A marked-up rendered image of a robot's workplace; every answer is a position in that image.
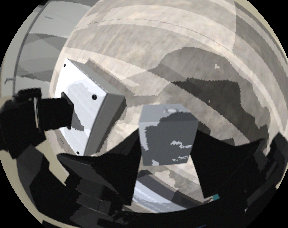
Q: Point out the light blue rectangular block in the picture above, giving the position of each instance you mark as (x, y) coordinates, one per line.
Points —
(215, 197)

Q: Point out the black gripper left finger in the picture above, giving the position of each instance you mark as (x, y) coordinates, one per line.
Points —
(116, 169)

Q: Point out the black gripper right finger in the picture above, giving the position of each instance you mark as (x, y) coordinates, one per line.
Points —
(215, 161)

